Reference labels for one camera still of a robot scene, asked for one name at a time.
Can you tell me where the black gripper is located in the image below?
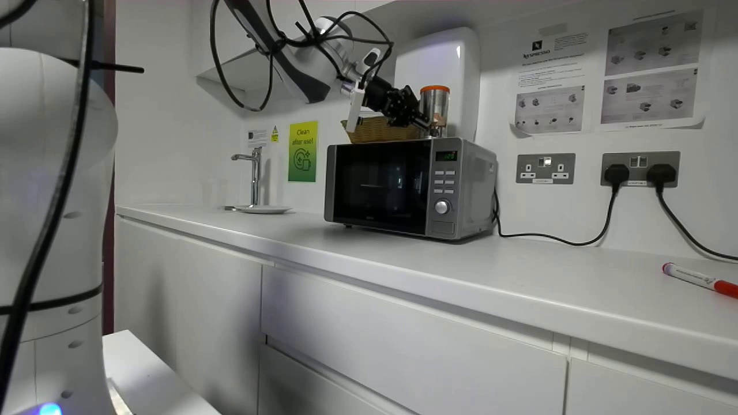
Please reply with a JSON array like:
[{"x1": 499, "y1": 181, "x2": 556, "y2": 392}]
[{"x1": 363, "y1": 73, "x2": 433, "y2": 135}]

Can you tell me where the silver microwave oven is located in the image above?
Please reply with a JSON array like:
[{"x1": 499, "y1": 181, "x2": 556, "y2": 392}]
[{"x1": 324, "y1": 135, "x2": 502, "y2": 244}]

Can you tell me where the yellow wicker basket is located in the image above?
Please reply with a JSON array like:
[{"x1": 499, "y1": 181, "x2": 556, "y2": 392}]
[{"x1": 349, "y1": 112, "x2": 433, "y2": 148}]

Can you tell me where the small instruction photo sheet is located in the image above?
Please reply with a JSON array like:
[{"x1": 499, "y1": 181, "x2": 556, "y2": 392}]
[{"x1": 513, "y1": 82, "x2": 587, "y2": 135}]

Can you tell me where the instruction sheet with logo header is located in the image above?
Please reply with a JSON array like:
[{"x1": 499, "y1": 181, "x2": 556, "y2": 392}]
[{"x1": 518, "y1": 30, "x2": 591, "y2": 67}]

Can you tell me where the chrome water tap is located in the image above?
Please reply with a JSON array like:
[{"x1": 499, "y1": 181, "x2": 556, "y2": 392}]
[{"x1": 228, "y1": 145, "x2": 272, "y2": 210}]

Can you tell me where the wide instruction photo sheet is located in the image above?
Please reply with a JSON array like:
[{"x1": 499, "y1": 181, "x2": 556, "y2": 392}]
[
  {"x1": 601, "y1": 67, "x2": 702, "y2": 126},
  {"x1": 604, "y1": 10, "x2": 704, "y2": 75}
]

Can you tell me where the white kitchen cabinet unit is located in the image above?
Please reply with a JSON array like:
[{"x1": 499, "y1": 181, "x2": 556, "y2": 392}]
[{"x1": 114, "y1": 202, "x2": 738, "y2": 415}]

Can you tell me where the white marker with red cap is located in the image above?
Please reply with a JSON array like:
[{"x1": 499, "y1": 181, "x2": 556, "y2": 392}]
[{"x1": 661, "y1": 261, "x2": 738, "y2": 300}]

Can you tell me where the white robot stand table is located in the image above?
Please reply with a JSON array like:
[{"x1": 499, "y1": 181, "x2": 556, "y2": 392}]
[{"x1": 101, "y1": 329, "x2": 221, "y2": 415}]

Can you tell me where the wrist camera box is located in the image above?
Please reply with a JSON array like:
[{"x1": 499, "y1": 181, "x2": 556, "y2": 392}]
[{"x1": 344, "y1": 86, "x2": 370, "y2": 133}]

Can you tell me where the white wall dispenser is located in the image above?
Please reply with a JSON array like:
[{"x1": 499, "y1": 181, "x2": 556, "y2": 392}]
[{"x1": 392, "y1": 27, "x2": 483, "y2": 145}]

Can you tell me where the green yellow wall poster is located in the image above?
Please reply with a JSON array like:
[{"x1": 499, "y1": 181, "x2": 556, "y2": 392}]
[{"x1": 287, "y1": 119, "x2": 320, "y2": 184}]

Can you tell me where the black microwave power cable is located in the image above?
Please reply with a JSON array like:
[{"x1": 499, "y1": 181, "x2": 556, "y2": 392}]
[{"x1": 491, "y1": 161, "x2": 633, "y2": 249}]

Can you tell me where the silver double wall socket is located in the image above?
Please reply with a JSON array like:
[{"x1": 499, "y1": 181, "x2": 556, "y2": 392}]
[{"x1": 601, "y1": 150, "x2": 684, "y2": 188}]

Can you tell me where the black plugged power cable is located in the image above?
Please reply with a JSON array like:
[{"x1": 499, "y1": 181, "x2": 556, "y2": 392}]
[{"x1": 643, "y1": 161, "x2": 738, "y2": 263}]

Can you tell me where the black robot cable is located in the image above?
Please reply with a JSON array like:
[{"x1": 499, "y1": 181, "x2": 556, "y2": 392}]
[{"x1": 0, "y1": 0, "x2": 395, "y2": 415}]

